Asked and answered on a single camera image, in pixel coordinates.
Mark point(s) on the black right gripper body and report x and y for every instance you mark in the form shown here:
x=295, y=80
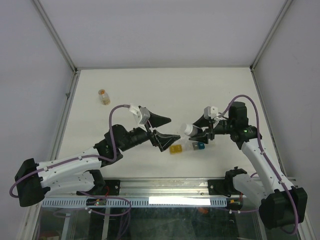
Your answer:
x=222, y=128

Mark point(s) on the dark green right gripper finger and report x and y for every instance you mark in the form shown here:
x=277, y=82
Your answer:
x=202, y=122
x=202, y=137

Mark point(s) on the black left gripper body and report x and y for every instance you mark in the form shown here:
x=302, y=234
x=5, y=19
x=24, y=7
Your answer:
x=139, y=135

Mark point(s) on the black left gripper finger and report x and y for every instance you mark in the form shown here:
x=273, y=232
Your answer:
x=156, y=121
x=164, y=141

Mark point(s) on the weekly pill organizer strip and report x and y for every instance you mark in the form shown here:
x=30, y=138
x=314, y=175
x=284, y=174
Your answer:
x=184, y=145

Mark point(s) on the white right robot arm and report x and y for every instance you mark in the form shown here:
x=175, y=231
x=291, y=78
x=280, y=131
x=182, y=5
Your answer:
x=278, y=201

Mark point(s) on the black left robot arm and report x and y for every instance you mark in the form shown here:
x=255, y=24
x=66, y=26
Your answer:
x=104, y=153

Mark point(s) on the clear glass bottle orange cap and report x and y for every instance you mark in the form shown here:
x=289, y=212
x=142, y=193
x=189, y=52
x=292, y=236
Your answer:
x=104, y=97

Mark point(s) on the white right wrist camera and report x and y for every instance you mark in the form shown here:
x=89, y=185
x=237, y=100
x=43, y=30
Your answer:
x=210, y=112

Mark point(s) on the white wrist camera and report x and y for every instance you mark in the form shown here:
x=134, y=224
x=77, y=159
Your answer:
x=141, y=115
x=210, y=112

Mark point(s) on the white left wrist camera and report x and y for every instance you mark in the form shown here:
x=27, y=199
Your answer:
x=141, y=115

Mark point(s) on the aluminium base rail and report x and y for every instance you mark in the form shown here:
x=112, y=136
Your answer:
x=128, y=187

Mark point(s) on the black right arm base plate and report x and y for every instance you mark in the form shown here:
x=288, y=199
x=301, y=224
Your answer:
x=222, y=187

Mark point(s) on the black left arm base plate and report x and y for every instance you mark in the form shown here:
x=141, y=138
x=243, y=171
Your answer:
x=111, y=187

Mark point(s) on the white slotted cable duct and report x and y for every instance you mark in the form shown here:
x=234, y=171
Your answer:
x=82, y=202

